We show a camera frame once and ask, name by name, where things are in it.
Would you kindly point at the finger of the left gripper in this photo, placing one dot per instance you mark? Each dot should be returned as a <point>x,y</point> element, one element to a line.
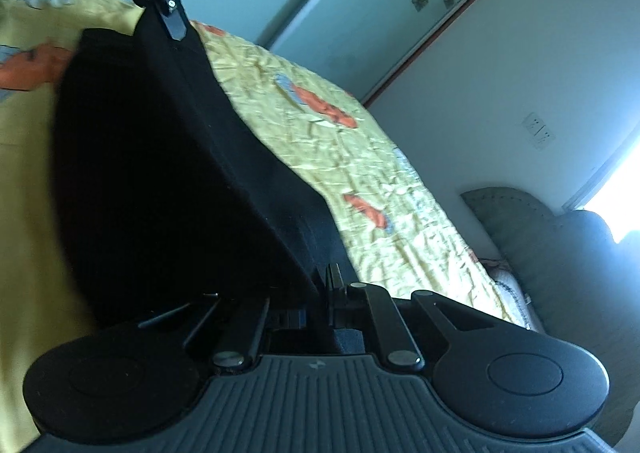
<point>172,17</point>

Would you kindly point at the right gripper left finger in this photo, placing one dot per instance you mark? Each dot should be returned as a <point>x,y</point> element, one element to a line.
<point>210,334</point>

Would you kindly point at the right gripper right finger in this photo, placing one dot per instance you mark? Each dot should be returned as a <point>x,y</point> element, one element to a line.
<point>372,311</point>

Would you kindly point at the black pants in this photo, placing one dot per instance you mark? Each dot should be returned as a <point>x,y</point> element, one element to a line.
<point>163,194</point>

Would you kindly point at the yellow floral bedspread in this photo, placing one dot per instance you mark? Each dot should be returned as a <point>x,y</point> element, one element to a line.
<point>396,234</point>

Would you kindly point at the grey striped pillow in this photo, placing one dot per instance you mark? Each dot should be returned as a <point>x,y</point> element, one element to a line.
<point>517,302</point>

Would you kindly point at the dark upholstered headboard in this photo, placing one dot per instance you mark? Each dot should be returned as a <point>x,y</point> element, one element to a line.
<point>584,287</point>

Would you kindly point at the bright window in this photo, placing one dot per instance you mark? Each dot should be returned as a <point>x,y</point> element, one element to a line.
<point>616,201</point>

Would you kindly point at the white wall socket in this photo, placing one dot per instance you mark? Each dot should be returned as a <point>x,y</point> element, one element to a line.
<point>538,131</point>

